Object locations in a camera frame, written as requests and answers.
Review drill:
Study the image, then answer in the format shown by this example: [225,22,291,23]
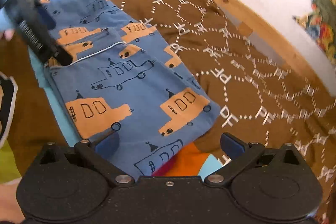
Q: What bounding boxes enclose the blue pants with orange cars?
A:
[41,0,220,178]

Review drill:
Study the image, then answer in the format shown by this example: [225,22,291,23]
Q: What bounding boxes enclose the person's hand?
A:
[0,29,15,41]

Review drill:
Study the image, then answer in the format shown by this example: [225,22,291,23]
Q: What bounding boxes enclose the brown PF patterned blanket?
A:
[28,0,335,223]

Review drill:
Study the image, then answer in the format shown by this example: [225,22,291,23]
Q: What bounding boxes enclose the dark floral poster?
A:
[294,0,335,65]

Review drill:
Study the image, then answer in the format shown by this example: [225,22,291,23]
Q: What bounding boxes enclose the wooden bed frame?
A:
[214,0,335,96]

